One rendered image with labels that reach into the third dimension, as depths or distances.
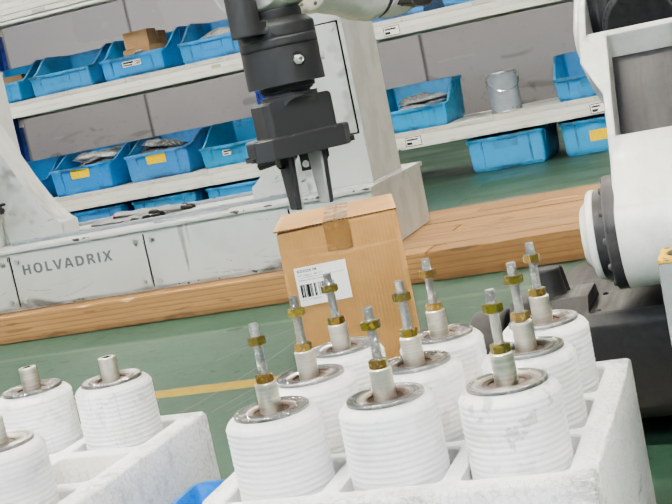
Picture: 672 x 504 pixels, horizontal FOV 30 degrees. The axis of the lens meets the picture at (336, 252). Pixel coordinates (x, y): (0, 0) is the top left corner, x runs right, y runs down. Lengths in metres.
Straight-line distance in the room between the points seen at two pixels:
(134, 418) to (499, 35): 8.30
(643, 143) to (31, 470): 0.81
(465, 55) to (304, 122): 8.35
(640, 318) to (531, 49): 8.03
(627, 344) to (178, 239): 2.09
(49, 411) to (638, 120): 0.82
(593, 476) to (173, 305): 2.51
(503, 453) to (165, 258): 2.53
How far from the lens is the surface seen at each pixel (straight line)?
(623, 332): 1.67
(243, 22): 1.37
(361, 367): 1.42
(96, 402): 1.54
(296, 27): 1.39
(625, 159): 1.56
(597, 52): 1.65
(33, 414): 1.60
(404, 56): 9.85
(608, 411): 1.28
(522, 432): 1.13
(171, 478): 1.53
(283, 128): 1.39
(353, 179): 3.42
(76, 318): 3.68
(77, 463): 1.55
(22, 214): 3.98
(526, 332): 1.27
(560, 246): 3.18
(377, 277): 2.39
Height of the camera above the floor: 0.55
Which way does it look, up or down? 8 degrees down
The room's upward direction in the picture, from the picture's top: 12 degrees counter-clockwise
